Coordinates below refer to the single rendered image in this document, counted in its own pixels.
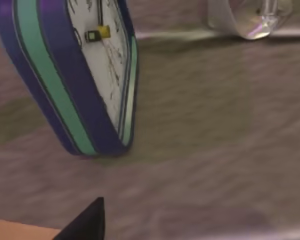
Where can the clear glass cup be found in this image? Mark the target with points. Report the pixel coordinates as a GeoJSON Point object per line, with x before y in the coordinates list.
{"type": "Point", "coordinates": [247, 17]}

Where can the blue and teal clock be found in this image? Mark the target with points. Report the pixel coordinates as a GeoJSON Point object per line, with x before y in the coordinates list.
{"type": "Point", "coordinates": [72, 75]}

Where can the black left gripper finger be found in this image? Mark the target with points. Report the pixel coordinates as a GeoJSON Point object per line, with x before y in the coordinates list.
{"type": "Point", "coordinates": [87, 222]}

